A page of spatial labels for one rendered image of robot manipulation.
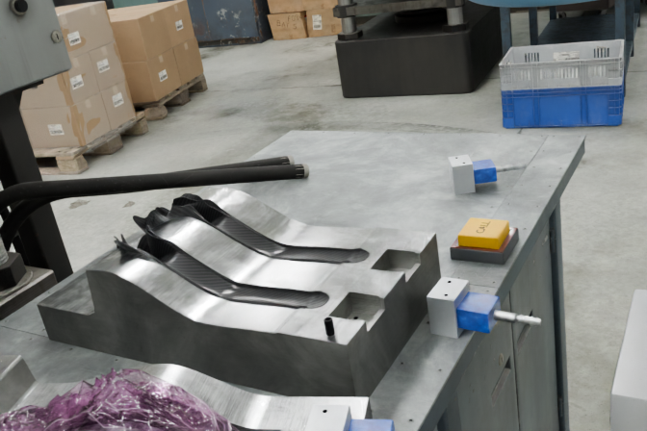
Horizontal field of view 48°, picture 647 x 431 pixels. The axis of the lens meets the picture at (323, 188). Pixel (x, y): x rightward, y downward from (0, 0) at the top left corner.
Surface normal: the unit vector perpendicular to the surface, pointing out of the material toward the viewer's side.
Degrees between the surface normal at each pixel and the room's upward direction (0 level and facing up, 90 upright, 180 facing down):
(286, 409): 0
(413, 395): 0
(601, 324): 0
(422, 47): 90
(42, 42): 90
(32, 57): 90
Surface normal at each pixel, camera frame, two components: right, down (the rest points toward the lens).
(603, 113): -0.38, 0.41
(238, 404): 0.24, -0.86
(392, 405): -0.16, -0.91
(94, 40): 0.88, -0.15
